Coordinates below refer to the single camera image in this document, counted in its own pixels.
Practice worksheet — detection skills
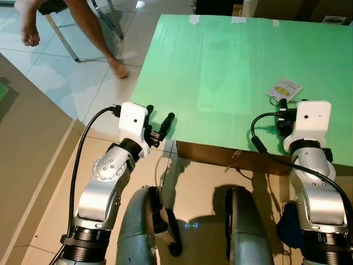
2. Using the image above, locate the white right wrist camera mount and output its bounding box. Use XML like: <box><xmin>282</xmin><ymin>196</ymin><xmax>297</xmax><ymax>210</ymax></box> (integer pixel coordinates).
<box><xmin>286</xmin><ymin>100</ymin><xmax>332</xmax><ymax>153</ymax></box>

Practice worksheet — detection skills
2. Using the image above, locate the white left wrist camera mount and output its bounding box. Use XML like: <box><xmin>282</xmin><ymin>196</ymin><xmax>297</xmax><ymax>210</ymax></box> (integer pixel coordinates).
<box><xmin>118</xmin><ymin>102</ymin><xmax>154</xmax><ymax>158</ymax></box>

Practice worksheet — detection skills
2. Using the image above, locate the brown cardboard table base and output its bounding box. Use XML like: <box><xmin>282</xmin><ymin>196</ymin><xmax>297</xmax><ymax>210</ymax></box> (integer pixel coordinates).
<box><xmin>175</xmin><ymin>140</ymin><xmax>353</xmax><ymax>178</ymax></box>

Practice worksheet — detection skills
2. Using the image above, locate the black box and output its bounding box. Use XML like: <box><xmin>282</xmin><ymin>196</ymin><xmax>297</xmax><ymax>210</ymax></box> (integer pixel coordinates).
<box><xmin>195</xmin><ymin>0</ymin><xmax>244</xmax><ymax>17</ymax></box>

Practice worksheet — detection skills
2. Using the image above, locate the dark blue object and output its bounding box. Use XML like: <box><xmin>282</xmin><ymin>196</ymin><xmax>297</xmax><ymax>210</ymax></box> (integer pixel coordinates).
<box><xmin>275</xmin><ymin>201</ymin><xmax>304</xmax><ymax>250</ymax></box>

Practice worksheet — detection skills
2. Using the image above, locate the grey left robot leg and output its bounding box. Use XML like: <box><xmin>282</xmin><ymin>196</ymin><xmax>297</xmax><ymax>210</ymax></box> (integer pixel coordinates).
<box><xmin>115</xmin><ymin>186</ymin><xmax>183</xmax><ymax>265</ymax></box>

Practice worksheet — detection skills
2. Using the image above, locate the grey robot leg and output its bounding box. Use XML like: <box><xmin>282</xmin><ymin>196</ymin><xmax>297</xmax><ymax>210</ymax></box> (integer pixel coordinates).
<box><xmin>115</xmin><ymin>186</ymin><xmax>183</xmax><ymax>265</ymax></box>
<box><xmin>224</xmin><ymin>185</ymin><xmax>291</xmax><ymax>265</ymax></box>

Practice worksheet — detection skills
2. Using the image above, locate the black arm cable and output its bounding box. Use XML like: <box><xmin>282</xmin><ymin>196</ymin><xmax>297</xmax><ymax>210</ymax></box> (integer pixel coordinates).
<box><xmin>65</xmin><ymin>105</ymin><xmax>122</xmax><ymax>241</ymax></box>
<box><xmin>250</xmin><ymin>112</ymin><xmax>353</xmax><ymax>221</ymax></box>

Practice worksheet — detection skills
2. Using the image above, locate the grey right robot leg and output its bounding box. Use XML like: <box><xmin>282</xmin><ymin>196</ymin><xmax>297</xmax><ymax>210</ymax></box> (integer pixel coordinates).
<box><xmin>224</xmin><ymin>185</ymin><xmax>291</xmax><ymax>265</ymax></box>

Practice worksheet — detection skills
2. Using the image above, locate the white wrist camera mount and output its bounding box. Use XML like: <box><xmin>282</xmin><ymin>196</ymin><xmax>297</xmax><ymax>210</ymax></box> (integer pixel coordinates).
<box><xmin>118</xmin><ymin>102</ymin><xmax>154</xmax><ymax>158</ymax></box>
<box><xmin>286</xmin><ymin>100</ymin><xmax>332</xmax><ymax>153</ymax></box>

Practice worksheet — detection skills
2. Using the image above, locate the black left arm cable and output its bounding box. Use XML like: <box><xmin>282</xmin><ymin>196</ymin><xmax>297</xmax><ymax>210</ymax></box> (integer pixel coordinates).
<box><xmin>65</xmin><ymin>105</ymin><xmax>122</xmax><ymax>241</ymax></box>

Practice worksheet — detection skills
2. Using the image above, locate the cardboard box with label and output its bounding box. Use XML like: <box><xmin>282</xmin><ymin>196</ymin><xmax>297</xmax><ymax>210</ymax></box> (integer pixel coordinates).
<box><xmin>242</xmin><ymin>0</ymin><xmax>353</xmax><ymax>25</ymax></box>

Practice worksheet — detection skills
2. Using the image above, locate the metal frame chair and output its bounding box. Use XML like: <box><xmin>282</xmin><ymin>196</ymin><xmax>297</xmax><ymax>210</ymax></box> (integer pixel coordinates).
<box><xmin>38</xmin><ymin>0</ymin><xmax>125</xmax><ymax>63</ymax></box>

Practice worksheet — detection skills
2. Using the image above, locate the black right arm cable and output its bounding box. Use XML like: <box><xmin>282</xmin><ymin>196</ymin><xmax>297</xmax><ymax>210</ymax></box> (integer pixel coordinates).
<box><xmin>250</xmin><ymin>112</ymin><xmax>353</xmax><ymax>221</ymax></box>

